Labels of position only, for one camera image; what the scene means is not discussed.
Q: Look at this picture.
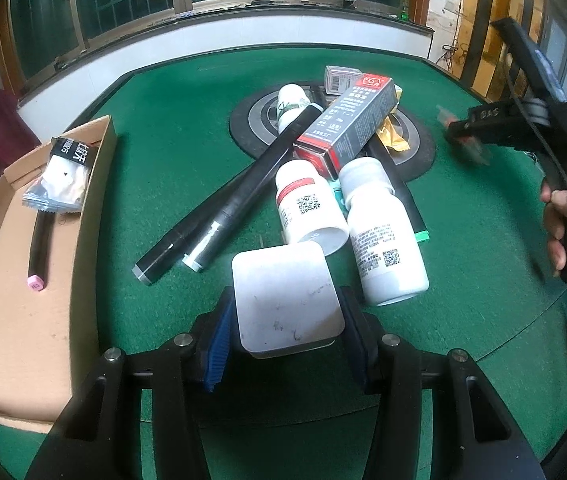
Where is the white square box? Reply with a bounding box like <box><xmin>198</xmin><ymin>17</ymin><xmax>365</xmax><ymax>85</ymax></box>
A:
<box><xmin>232</xmin><ymin>243</ymin><xmax>347</xmax><ymax>359</ymax></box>

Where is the black marker with green cap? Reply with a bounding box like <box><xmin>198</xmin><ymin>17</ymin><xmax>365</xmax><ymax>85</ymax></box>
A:
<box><xmin>366</xmin><ymin>132</ymin><xmax>430</xmax><ymax>247</ymax></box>

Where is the white bottle with green print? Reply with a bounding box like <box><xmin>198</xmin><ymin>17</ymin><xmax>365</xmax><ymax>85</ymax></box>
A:
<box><xmin>277</xmin><ymin>84</ymin><xmax>311</xmax><ymax>136</ymax></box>

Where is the large white bottle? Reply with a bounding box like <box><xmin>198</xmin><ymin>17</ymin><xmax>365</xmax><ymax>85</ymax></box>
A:
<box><xmin>338</xmin><ymin>156</ymin><xmax>430</xmax><ymax>307</ymax></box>

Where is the black marker with pink cap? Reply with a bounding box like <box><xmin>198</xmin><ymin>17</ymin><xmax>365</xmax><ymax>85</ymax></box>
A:
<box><xmin>27</xmin><ymin>210</ymin><xmax>54</xmax><ymax>292</ymax></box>

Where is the white bottle with red label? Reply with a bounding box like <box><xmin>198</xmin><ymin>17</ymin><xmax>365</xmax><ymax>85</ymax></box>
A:
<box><xmin>274</xmin><ymin>160</ymin><xmax>350</xmax><ymax>257</ymax></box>

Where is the grey and red carton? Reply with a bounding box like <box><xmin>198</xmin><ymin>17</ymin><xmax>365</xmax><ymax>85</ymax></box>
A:
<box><xmin>292</xmin><ymin>74</ymin><xmax>398</xmax><ymax>181</ymax></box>

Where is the wooden partition panel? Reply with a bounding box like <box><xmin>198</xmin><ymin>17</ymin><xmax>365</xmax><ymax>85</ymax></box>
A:
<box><xmin>456</xmin><ymin>0</ymin><xmax>567</xmax><ymax>126</ymax></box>

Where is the black tube with grey end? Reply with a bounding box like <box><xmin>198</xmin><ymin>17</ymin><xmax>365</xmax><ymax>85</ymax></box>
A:
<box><xmin>132</xmin><ymin>102</ymin><xmax>325</xmax><ymax>287</ymax></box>

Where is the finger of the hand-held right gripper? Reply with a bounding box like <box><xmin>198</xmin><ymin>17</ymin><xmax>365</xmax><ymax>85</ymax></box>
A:
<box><xmin>445</xmin><ymin>114</ymin><xmax>490</xmax><ymax>162</ymax></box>

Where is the yellow packet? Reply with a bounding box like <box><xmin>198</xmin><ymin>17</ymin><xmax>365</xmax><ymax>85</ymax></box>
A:
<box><xmin>374</xmin><ymin>85</ymin><xmax>411</xmax><ymax>153</ymax></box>

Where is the brown cardboard box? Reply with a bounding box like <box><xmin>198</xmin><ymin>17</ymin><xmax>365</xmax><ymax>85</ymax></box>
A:
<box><xmin>0</xmin><ymin>115</ymin><xmax>118</xmax><ymax>433</ymax></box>

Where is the round table centre disc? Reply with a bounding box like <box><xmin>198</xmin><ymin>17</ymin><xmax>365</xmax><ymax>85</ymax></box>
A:
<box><xmin>228</xmin><ymin>80</ymin><xmax>437</xmax><ymax>181</ymax></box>

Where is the red clear packet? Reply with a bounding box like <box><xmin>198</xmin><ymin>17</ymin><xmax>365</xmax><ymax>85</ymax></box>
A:
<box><xmin>436</xmin><ymin>104</ymin><xmax>489</xmax><ymax>167</ymax></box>

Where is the black tube with white end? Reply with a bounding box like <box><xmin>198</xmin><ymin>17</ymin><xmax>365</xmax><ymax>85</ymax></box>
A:
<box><xmin>182</xmin><ymin>155</ymin><xmax>284</xmax><ymax>274</ymax></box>

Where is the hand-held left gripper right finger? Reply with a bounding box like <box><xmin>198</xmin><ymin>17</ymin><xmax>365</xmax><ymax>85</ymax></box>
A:
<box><xmin>337</xmin><ymin>285</ymin><xmax>548</xmax><ymax>480</ymax></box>

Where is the teal packet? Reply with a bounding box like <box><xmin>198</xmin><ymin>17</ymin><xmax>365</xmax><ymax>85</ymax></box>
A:
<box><xmin>330</xmin><ymin>180</ymin><xmax>348</xmax><ymax>211</ymax></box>

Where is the small white and grey box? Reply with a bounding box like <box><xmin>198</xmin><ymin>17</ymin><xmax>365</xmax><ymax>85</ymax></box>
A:
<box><xmin>324</xmin><ymin>65</ymin><xmax>361</xmax><ymax>95</ymax></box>

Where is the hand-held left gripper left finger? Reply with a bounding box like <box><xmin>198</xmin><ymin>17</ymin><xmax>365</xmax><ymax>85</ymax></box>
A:
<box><xmin>24</xmin><ymin>286</ymin><xmax>239</xmax><ymax>480</ymax></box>

